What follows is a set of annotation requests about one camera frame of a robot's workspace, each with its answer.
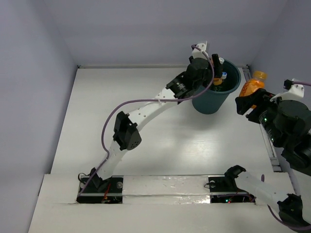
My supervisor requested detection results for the crushed green plastic bottle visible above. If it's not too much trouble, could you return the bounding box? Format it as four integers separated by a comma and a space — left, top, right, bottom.
210, 83, 229, 92

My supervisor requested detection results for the small orange juice bottle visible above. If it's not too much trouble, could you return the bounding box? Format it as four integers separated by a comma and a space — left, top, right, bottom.
239, 71, 268, 97

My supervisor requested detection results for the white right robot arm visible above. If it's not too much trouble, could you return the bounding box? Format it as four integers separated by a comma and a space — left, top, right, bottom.
216, 79, 311, 233

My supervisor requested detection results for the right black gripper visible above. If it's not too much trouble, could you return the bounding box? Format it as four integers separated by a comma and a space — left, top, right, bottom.
236, 85, 284, 145

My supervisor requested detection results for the small orange bottle white label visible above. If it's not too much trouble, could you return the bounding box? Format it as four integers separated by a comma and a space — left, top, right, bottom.
213, 78, 223, 86

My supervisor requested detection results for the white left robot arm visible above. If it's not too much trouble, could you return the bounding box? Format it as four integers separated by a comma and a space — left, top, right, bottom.
86, 53, 215, 192

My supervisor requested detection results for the dark teal plastic bin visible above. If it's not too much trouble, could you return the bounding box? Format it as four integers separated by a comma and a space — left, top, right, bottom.
192, 60, 241, 115

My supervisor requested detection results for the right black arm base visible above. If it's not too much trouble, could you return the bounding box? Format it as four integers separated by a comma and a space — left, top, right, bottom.
204, 176, 256, 204

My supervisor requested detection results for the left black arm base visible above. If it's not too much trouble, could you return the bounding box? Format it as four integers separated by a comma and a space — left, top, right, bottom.
76, 176, 123, 204

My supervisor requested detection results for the tall orange bottle white cap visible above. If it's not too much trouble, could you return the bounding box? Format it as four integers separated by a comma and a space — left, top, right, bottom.
219, 57, 225, 65

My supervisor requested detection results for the silver tape strip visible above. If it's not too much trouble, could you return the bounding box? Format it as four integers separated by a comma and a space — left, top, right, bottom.
122, 175, 210, 204

